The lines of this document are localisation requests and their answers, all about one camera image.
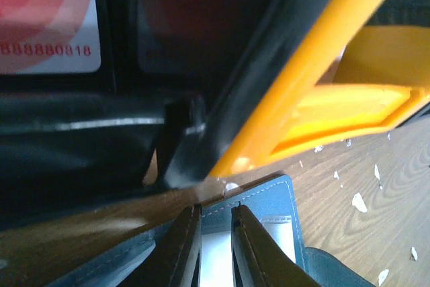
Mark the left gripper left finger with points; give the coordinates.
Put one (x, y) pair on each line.
(176, 259)

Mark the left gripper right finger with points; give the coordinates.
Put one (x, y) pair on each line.
(256, 258)

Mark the red white cards stack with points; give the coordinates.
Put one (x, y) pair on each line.
(49, 37)

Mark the left black bin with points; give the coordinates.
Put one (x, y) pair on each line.
(72, 142)

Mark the yellow bin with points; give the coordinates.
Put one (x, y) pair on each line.
(325, 70)

